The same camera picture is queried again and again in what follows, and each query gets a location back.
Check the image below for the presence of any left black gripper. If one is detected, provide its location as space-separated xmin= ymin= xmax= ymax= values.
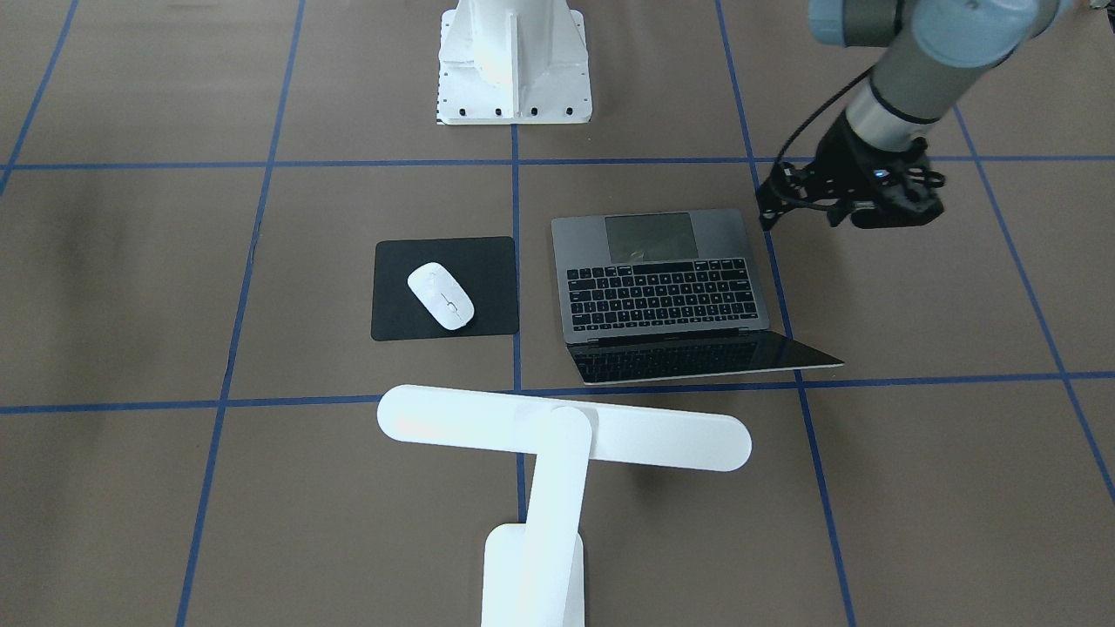
xmin=755 ymin=112 xmax=896 ymax=232

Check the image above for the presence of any grey laptop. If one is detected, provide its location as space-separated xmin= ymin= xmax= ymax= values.
xmin=551 ymin=209 xmax=841 ymax=386

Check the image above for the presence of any black mouse pad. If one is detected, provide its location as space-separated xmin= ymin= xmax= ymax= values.
xmin=370 ymin=237 xmax=518 ymax=341

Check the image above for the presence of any white computer mouse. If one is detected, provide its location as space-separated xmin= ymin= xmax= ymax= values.
xmin=406 ymin=262 xmax=476 ymax=332

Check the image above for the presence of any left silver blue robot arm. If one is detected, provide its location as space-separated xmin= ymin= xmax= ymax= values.
xmin=756 ymin=1 xmax=1070 ymax=231

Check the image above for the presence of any white desk lamp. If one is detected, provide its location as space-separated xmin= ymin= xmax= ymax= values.
xmin=375 ymin=385 xmax=753 ymax=626

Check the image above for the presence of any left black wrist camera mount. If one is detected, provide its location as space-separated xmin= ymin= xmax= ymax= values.
xmin=851 ymin=138 xmax=946 ymax=229

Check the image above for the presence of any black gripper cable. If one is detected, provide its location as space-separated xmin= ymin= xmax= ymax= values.
xmin=767 ymin=70 xmax=875 ymax=219

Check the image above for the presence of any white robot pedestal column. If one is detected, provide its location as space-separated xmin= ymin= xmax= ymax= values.
xmin=436 ymin=1 xmax=593 ymax=125

